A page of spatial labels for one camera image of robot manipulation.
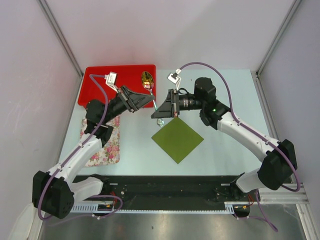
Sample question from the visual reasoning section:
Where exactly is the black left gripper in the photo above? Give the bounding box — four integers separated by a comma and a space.
102, 85, 155, 124

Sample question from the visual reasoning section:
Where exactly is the red plastic bin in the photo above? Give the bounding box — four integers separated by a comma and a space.
77, 64, 156, 107

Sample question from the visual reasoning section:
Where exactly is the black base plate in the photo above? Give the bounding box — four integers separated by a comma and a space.
85, 174, 255, 211

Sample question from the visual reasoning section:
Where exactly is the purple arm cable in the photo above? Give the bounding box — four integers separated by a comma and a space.
37, 73, 124, 227
174, 61, 302, 233

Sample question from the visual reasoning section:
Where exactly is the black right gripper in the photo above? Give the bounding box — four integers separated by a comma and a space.
151, 89, 204, 119

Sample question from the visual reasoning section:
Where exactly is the aluminium frame rail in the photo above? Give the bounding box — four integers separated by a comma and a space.
251, 71, 320, 240

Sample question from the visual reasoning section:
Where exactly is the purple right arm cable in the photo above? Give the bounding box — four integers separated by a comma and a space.
174, 61, 302, 233

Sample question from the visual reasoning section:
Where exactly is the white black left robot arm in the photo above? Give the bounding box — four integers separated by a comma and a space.
32, 86, 155, 220

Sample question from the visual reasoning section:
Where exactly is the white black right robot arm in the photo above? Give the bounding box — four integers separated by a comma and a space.
151, 77, 298, 201

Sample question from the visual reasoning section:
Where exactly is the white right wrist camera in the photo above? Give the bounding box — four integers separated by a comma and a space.
167, 72, 181, 90

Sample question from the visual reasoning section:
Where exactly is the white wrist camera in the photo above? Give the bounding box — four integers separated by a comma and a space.
167, 72, 181, 90
104, 72, 117, 87

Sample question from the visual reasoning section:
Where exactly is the white slotted cable duct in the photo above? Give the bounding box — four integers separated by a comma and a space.
70, 203, 235, 215

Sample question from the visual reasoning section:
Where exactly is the green paper napkin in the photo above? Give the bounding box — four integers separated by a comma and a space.
151, 117, 204, 164

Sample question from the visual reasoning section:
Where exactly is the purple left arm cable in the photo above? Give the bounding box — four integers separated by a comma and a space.
37, 73, 124, 227

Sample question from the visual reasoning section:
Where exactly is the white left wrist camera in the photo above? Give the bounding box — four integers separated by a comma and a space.
104, 72, 117, 87

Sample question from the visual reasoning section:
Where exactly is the iridescent rainbow spoon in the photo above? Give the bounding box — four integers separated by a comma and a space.
141, 71, 164, 128

